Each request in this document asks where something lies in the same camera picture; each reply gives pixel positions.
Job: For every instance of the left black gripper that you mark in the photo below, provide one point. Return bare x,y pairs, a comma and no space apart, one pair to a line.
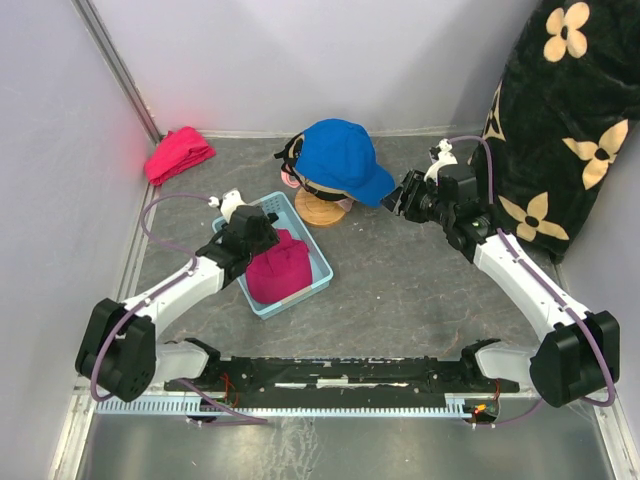
269,236

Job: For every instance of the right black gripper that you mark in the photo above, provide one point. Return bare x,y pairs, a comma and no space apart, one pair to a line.
413,184

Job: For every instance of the magenta cap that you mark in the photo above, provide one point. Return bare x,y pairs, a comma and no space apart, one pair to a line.
281,271

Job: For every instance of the pink cap with R logo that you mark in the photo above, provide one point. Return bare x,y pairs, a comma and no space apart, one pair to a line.
292,180

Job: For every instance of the tan cap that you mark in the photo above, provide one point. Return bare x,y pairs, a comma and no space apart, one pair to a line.
315,187

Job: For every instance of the colourful cap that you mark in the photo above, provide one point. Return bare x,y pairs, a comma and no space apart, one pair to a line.
340,155

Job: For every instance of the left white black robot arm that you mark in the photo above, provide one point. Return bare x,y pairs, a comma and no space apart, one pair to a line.
121,354

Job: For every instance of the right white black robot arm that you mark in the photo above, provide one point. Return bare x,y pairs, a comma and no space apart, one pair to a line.
578,351

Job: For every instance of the wooden hat stand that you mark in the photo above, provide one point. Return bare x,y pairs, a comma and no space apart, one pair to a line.
316,212

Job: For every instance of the red cloth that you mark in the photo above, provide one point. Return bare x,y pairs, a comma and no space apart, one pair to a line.
179,151

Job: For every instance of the black floral blanket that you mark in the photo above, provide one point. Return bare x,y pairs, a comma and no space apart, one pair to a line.
566,102

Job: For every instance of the aluminium corner profile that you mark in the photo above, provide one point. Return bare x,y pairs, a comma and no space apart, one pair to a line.
96,28

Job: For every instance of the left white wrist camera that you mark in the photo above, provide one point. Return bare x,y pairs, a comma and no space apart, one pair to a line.
227,203

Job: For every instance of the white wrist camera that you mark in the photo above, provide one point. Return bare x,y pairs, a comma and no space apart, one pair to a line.
440,155
227,203

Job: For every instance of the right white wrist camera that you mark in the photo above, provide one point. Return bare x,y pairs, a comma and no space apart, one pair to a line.
440,155

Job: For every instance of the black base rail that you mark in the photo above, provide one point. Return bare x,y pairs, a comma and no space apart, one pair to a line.
350,382

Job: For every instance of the light blue cable duct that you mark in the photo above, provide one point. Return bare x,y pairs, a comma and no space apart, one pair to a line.
194,406

